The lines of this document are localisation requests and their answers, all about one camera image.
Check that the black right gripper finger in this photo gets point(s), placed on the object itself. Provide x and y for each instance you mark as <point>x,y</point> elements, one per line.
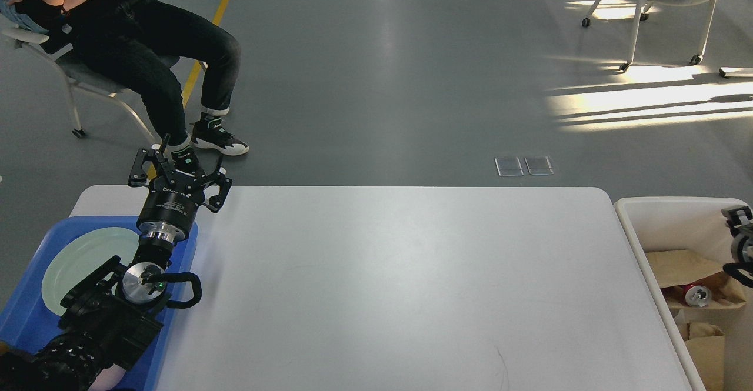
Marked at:
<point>741,271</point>
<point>739,220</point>

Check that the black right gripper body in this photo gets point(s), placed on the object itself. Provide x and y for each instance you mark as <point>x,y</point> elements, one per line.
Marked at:
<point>742,248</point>

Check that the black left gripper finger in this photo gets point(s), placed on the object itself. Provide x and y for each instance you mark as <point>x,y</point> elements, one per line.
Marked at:
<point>152,169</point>
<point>210,189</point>

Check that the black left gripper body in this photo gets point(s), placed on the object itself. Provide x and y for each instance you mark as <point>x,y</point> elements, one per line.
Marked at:
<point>168,214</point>

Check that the crushed red can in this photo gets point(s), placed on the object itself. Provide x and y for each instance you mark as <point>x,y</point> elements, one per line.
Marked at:
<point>689,295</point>

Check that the brown paper bag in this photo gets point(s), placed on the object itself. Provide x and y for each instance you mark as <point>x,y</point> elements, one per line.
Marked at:
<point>706,345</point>
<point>679,267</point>

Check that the light green plate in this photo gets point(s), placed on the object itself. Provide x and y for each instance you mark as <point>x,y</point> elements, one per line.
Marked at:
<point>80,258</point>

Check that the pink mug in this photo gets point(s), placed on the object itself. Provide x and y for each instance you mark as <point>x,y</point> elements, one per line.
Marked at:
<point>108,379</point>

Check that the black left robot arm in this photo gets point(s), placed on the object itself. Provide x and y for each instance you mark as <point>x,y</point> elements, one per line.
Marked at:
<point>111,315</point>

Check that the white plastic bin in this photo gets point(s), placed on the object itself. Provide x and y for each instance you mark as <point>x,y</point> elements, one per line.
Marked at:
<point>696,223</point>

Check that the grey office chair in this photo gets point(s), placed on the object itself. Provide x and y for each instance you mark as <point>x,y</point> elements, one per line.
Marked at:
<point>70,79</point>

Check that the seated person in black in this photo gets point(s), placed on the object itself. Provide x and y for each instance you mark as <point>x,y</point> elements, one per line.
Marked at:
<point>129,50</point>

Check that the blue plastic tray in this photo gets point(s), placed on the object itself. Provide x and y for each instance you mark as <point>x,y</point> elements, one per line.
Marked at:
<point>28,325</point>

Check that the metal floor socket plate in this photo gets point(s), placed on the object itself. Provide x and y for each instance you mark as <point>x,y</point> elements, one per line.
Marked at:
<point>516,166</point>

